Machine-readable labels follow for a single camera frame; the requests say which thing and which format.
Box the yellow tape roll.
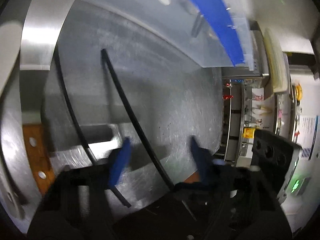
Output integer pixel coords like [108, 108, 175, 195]
[295, 84, 303, 101]

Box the cream cutting board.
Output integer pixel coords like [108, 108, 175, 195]
[264, 28, 290, 93]

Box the wooden handled cleaver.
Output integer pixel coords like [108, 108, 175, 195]
[19, 42, 121, 198]

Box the black chopstick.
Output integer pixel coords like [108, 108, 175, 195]
[101, 48, 174, 191]
[53, 46, 132, 207]

